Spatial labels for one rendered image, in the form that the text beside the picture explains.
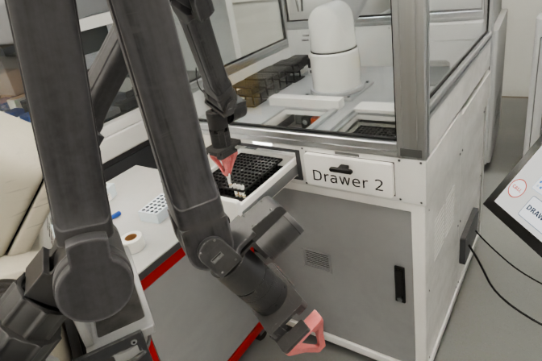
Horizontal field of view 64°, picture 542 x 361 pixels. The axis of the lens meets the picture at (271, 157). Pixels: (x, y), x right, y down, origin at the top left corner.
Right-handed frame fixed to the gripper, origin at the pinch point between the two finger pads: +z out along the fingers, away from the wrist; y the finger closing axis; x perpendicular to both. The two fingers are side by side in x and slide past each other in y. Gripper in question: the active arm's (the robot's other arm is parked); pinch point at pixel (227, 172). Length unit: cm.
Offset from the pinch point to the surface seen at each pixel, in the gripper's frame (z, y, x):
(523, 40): 34, -344, 26
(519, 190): -8, -6, 76
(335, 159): 1.8, -22.6, 24.2
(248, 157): 4.9, -19.1, -8.0
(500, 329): 92, -70, 67
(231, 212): 5.8, 10.0, 9.0
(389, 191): 9.6, -23.6, 40.8
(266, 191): 7.4, -5.8, 9.2
